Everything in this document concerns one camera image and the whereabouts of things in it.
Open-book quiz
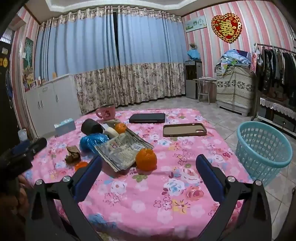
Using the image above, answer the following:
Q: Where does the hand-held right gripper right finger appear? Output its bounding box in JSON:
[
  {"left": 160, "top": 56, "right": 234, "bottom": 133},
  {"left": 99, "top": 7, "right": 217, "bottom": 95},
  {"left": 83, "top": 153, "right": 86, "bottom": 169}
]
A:
[{"left": 195, "top": 154, "right": 272, "bottom": 241}]

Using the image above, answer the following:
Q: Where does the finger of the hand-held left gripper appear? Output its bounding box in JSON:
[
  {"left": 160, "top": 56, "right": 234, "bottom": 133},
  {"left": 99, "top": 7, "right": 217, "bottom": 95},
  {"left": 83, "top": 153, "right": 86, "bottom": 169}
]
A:
[
  {"left": 24, "top": 138, "right": 48, "bottom": 159},
  {"left": 13, "top": 140, "right": 31, "bottom": 151}
]

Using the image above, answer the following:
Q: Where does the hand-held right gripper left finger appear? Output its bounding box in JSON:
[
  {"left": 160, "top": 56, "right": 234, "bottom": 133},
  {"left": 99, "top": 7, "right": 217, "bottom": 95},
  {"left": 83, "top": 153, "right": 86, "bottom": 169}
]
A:
[{"left": 25, "top": 155, "right": 103, "bottom": 241}]

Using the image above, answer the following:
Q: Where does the olive brown cloth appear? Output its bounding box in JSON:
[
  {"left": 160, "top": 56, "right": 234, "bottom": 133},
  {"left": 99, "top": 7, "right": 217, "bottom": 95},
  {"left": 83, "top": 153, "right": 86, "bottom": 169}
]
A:
[{"left": 65, "top": 146, "right": 81, "bottom": 164}]

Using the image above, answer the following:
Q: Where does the blue plastic bag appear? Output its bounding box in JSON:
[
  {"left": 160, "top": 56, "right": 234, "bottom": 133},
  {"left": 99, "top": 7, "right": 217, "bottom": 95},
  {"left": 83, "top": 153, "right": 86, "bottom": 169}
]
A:
[{"left": 79, "top": 133, "right": 110, "bottom": 153}]

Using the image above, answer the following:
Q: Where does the white book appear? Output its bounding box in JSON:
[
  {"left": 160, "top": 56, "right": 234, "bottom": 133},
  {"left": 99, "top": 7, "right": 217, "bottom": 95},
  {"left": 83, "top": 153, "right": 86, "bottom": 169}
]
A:
[{"left": 95, "top": 128, "right": 155, "bottom": 172}]

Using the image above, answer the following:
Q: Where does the light blue laundry basket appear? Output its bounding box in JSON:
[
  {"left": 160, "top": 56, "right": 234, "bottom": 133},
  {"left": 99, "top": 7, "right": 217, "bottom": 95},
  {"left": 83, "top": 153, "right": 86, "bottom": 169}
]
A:
[{"left": 236, "top": 121, "right": 293, "bottom": 187}]

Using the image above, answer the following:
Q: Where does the black cylinder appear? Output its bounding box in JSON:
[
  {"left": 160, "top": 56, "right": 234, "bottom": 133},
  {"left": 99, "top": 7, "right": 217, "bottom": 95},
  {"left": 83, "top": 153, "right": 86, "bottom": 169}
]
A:
[{"left": 81, "top": 119, "right": 104, "bottom": 135}]

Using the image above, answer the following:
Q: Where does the large orange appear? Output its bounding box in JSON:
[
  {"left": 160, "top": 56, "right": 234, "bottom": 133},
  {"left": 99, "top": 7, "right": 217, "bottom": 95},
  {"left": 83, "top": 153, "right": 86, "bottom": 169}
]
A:
[{"left": 135, "top": 148, "right": 158, "bottom": 172}]

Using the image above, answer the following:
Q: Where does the person's left hand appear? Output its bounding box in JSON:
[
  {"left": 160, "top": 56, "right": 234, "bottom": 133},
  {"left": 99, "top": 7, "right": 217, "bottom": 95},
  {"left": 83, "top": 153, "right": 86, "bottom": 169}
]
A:
[{"left": 14, "top": 175, "right": 31, "bottom": 217}]

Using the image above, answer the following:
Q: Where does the light blue tissue box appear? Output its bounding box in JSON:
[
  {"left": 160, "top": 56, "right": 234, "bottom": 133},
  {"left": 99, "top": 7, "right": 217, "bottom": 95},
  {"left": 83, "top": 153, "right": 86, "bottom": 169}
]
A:
[{"left": 54, "top": 118, "right": 77, "bottom": 137}]

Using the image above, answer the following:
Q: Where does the black door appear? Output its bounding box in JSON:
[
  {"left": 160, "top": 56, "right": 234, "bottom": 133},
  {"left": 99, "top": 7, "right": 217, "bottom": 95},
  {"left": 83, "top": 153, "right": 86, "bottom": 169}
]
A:
[{"left": 0, "top": 28, "right": 20, "bottom": 151}]

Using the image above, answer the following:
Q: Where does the white cabinet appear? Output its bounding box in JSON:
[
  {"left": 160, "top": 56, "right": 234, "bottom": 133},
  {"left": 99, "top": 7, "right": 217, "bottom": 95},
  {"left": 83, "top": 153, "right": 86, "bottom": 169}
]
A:
[{"left": 25, "top": 74, "right": 81, "bottom": 137}]

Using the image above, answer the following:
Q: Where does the brown phone case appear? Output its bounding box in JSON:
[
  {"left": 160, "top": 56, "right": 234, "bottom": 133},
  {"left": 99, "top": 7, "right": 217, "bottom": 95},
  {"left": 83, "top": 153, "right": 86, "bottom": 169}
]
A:
[{"left": 162, "top": 123, "right": 207, "bottom": 138}]

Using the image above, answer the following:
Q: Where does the blue hanging cloth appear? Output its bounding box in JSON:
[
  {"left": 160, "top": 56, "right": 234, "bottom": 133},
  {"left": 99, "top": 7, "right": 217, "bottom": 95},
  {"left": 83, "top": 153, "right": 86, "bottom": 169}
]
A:
[{"left": 6, "top": 70, "right": 13, "bottom": 98}]

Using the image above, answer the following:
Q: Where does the pink mug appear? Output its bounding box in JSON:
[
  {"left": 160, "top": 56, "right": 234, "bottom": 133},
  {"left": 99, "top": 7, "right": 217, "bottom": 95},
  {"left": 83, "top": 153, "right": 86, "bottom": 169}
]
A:
[{"left": 95, "top": 104, "right": 116, "bottom": 120}]

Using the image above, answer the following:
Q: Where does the black zip case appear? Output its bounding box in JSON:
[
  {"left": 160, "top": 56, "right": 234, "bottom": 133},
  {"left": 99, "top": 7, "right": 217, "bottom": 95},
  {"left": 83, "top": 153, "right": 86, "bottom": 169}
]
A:
[{"left": 129, "top": 113, "right": 166, "bottom": 124}]

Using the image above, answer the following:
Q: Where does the grey water dispenser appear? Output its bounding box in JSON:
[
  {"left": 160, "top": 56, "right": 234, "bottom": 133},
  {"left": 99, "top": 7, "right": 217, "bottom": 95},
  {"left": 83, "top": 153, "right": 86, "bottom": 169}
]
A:
[{"left": 184, "top": 60, "right": 203, "bottom": 100}]

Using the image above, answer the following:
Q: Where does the patterned cloth covered chest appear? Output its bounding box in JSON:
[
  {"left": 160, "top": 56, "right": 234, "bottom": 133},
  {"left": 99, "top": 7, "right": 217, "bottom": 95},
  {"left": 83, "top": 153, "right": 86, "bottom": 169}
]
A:
[{"left": 216, "top": 65, "right": 255, "bottom": 116}]

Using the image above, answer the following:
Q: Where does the blue floral curtain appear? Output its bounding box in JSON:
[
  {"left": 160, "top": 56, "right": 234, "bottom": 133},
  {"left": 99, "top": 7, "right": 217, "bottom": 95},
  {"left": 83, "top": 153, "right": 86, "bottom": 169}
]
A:
[
  {"left": 116, "top": 8, "right": 188, "bottom": 107},
  {"left": 35, "top": 9, "right": 119, "bottom": 114}
]

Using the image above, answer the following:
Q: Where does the low cabinet with lace cloth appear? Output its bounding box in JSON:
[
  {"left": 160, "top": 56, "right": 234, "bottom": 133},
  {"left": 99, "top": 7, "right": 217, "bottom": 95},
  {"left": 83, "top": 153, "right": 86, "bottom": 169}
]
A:
[{"left": 258, "top": 97, "right": 296, "bottom": 139}]

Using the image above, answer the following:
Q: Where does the small metal table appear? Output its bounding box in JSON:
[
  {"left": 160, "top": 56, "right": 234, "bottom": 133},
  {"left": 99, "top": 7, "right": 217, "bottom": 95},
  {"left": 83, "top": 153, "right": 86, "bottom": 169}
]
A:
[{"left": 193, "top": 77, "right": 218, "bottom": 103}]

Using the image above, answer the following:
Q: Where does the pile of clothes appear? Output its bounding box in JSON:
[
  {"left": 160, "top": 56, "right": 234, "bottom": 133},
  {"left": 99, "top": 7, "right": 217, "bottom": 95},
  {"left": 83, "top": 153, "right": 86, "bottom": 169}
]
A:
[{"left": 220, "top": 49, "right": 251, "bottom": 70}]

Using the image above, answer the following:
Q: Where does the blue cloth bundle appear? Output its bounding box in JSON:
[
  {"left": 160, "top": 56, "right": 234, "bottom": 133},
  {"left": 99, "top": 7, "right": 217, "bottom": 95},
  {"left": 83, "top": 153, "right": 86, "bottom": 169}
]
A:
[{"left": 187, "top": 49, "right": 201, "bottom": 61}]

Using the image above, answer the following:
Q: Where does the pink hanging bag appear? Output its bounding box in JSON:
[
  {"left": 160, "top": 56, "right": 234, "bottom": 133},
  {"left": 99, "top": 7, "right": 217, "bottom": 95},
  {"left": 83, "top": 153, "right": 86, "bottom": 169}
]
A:
[{"left": 251, "top": 46, "right": 263, "bottom": 72}]

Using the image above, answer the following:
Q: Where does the row of hanging clothes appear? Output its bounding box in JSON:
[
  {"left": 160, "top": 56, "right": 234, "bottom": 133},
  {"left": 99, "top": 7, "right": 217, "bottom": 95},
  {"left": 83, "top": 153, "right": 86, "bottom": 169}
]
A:
[{"left": 257, "top": 46, "right": 296, "bottom": 102}]

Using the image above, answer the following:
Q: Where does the metal clothes rack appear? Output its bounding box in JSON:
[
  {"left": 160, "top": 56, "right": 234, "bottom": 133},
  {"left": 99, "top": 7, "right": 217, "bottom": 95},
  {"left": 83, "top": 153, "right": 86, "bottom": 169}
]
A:
[{"left": 254, "top": 43, "right": 296, "bottom": 55}]

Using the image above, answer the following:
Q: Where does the colourful wall poster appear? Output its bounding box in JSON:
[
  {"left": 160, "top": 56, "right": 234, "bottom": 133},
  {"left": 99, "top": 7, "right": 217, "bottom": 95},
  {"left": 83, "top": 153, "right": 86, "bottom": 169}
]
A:
[{"left": 23, "top": 37, "right": 35, "bottom": 91}]

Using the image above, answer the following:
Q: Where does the red heart wall decoration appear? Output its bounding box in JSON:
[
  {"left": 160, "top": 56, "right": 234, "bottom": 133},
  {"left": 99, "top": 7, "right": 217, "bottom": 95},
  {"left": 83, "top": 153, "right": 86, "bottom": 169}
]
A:
[{"left": 211, "top": 13, "right": 242, "bottom": 43}]

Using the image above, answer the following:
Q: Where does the green wall picture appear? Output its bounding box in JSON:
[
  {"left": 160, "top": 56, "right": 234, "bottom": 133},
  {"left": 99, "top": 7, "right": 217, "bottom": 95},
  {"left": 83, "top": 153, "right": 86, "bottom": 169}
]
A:
[{"left": 186, "top": 16, "right": 207, "bottom": 33}]

